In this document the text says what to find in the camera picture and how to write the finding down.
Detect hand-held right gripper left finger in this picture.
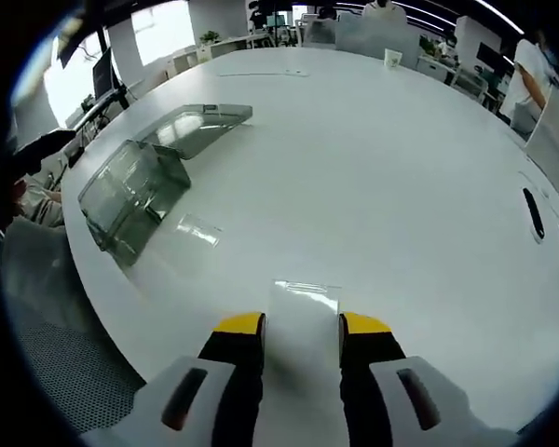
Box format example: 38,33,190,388
81,311,266,447

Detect white mesh office chair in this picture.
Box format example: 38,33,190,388
0,218,145,434

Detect clear grey guide fixture box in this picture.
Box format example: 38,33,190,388
77,104,253,266

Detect person's beige trousers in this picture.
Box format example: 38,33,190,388
18,176,66,229

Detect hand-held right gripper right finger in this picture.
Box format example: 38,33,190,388
337,311,518,447

